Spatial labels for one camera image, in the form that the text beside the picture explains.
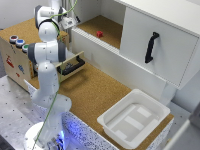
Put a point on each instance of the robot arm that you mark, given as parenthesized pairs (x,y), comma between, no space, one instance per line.
(46,76)

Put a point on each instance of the wooden drawer box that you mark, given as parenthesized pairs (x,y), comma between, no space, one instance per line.
(16,66)

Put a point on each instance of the white cabinet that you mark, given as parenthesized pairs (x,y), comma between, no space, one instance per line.
(100,56)

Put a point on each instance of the blue button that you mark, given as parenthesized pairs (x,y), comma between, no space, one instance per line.
(20,42)

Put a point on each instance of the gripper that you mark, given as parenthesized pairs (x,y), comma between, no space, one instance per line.
(69,22)

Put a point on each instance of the white sliding door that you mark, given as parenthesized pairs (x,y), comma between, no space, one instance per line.
(173,56)

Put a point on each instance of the red button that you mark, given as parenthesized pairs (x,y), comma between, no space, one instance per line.
(13,38)

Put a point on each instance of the white plastic box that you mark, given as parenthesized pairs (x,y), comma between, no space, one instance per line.
(133,121)

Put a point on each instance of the green button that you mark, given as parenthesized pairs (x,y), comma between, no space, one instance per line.
(25,48)

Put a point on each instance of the pink block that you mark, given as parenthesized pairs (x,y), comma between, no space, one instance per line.
(99,33)

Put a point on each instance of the wooden drawer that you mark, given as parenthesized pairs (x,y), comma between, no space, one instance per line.
(75,74)

